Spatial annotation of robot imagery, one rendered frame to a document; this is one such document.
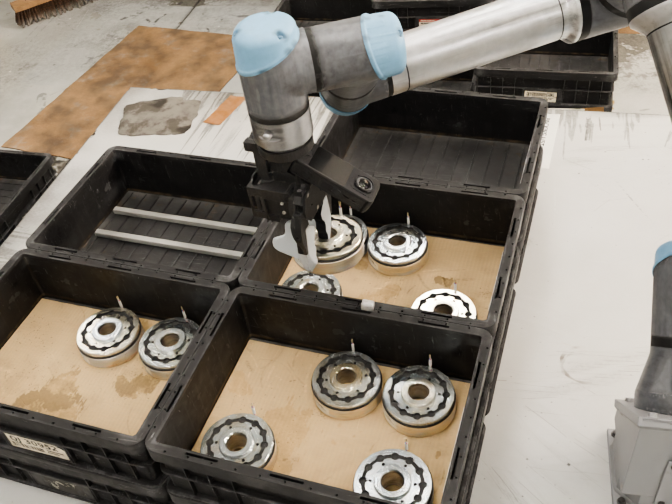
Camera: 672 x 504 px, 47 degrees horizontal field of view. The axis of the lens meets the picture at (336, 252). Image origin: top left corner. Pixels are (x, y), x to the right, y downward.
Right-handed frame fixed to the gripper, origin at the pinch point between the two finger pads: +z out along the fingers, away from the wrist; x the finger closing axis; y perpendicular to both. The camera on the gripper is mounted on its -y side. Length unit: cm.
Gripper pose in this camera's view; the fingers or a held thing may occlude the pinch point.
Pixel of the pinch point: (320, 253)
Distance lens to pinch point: 108.7
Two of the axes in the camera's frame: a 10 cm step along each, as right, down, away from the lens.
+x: -3.6, 6.8, -6.4
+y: -9.2, -1.8, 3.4
